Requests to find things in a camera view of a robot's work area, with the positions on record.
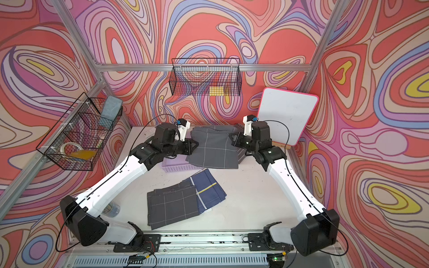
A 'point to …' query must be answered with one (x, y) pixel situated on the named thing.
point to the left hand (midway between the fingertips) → (199, 143)
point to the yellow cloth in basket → (85, 154)
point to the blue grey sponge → (111, 108)
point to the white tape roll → (62, 149)
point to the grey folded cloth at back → (241, 126)
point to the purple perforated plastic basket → (179, 163)
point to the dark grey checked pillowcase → (214, 149)
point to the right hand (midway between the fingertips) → (230, 139)
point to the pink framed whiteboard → (288, 113)
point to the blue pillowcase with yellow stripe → (209, 192)
